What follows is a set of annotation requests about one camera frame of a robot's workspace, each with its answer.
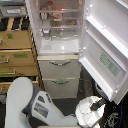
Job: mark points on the white fridge door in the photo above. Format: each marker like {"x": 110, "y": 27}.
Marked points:
{"x": 105, "y": 30}

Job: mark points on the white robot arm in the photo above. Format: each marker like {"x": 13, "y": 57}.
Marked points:
{"x": 25, "y": 99}

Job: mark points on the middle fridge drawer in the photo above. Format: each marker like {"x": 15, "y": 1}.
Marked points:
{"x": 59, "y": 66}

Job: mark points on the fridge drawer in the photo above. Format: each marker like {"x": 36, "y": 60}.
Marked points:
{"x": 63, "y": 88}
{"x": 59, "y": 66}

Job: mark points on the bottom fridge drawer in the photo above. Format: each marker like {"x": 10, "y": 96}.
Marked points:
{"x": 63, "y": 88}

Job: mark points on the white refrigerator body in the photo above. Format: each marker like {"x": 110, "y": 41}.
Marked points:
{"x": 55, "y": 37}

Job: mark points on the green label inside door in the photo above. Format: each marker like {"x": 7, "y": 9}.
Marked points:
{"x": 114, "y": 70}

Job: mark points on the white blue mobile robot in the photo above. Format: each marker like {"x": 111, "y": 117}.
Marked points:
{"x": 104, "y": 91}

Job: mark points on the wooden drawer cabinet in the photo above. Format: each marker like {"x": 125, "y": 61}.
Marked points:
{"x": 18, "y": 55}

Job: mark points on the red white food package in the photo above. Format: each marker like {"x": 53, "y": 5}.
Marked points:
{"x": 57, "y": 15}

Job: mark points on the grey box on cabinet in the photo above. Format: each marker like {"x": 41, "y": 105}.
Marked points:
{"x": 13, "y": 11}

